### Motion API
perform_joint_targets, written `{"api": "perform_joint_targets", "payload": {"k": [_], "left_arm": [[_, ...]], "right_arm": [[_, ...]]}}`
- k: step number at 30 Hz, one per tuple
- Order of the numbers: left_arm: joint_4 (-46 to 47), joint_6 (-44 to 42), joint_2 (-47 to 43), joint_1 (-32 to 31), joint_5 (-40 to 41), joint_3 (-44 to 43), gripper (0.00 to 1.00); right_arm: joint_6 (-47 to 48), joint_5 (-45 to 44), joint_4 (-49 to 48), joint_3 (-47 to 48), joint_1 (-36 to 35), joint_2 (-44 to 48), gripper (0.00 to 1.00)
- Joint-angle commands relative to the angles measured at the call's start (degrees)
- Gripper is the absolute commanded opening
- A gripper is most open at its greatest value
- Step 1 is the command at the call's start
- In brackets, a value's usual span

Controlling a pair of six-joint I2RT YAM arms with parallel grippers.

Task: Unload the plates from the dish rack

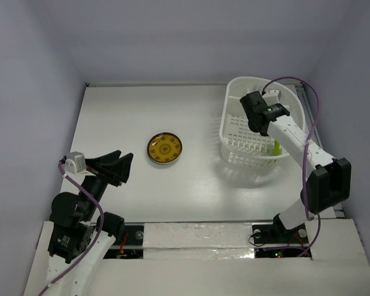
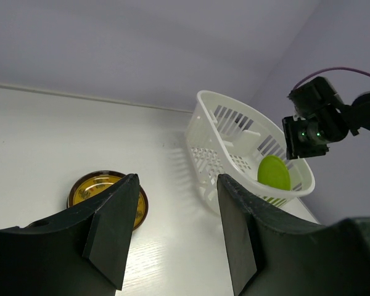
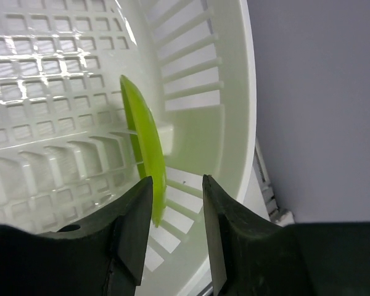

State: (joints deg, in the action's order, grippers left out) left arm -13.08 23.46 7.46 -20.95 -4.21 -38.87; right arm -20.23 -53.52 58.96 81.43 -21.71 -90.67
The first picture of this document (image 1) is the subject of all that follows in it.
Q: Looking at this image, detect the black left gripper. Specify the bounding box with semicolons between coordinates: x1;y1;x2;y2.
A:
81;148;134;218

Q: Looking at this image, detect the brown and yellow patterned plate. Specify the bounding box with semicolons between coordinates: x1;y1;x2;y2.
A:
147;132;183;165

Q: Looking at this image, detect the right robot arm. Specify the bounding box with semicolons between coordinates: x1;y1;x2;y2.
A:
240;91;352;242

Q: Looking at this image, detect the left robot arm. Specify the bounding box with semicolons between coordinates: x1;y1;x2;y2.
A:
40;150;134;295

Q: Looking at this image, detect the white plastic dish rack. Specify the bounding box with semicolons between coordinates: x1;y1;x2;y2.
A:
219;75;306;169

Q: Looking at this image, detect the green plate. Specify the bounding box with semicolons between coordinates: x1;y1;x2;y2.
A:
273;140;282;156

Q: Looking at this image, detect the left base electronics bay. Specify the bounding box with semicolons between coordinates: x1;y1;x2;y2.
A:
104;223;144;259

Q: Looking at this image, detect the base electronics bay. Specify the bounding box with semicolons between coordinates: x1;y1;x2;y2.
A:
104;223;144;259
249;223;311;258

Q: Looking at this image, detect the white foam strip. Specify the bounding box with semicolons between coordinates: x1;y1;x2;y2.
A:
142;222;255;260

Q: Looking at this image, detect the right base electronics bay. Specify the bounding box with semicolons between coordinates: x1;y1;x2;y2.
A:
249;223;311;258

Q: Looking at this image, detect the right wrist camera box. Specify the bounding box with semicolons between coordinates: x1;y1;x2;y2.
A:
262;89;282;106

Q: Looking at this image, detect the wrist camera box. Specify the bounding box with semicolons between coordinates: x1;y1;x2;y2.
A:
262;89;282;106
64;152;86;175

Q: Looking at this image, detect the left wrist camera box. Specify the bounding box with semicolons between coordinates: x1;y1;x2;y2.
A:
64;152;86;175

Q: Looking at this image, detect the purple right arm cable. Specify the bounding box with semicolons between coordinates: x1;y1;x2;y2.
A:
260;76;324;257

